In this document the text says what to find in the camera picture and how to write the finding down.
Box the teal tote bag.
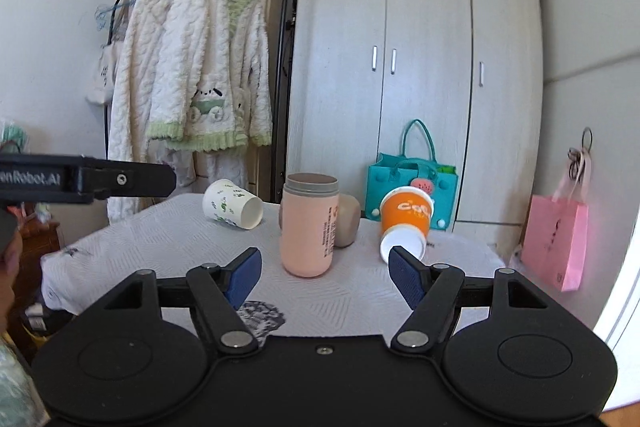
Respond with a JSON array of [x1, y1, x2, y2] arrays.
[[365, 119, 459, 232]]

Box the white fleece jacket green trim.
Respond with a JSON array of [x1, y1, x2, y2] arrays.
[[146, 0, 275, 154]]

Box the pink paper bag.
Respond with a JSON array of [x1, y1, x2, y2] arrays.
[[519, 157, 590, 293]]

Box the brown wooden side cabinet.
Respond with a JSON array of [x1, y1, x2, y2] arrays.
[[9, 203, 64, 350]]

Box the wall hook with ring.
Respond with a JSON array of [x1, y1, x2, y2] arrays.
[[567, 126, 595, 174]]

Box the beige cup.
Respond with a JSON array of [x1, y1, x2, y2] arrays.
[[332, 194, 362, 249]]

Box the green leaf print paper cup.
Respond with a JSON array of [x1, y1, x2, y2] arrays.
[[202, 179, 265, 231]]

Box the pale patterned cloth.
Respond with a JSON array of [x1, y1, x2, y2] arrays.
[[0, 334, 48, 427]]

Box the white door frame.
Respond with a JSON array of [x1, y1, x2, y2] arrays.
[[594, 0, 640, 350]]

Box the orange paper cup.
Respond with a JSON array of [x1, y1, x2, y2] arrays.
[[378, 186, 435, 264]]

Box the small white hanging bag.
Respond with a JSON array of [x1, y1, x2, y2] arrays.
[[84, 41, 121, 108]]

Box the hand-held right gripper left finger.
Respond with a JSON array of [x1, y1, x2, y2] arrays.
[[100, 247, 263, 356]]

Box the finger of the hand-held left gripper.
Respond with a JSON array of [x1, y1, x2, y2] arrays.
[[80, 155, 177, 202]]

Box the white fleece pants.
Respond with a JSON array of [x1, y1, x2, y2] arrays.
[[192, 148, 251, 204]]

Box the pink tumbler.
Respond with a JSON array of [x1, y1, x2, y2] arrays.
[[279, 173, 340, 279]]

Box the white fleece robe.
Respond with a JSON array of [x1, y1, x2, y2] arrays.
[[106, 0, 197, 224]]

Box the light wooden wardrobe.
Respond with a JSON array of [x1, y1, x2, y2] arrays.
[[286, 0, 547, 260]]

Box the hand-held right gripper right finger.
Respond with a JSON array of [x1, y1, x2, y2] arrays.
[[387, 245, 550, 354]]

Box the light green cloth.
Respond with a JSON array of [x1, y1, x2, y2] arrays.
[[0, 117, 32, 154]]

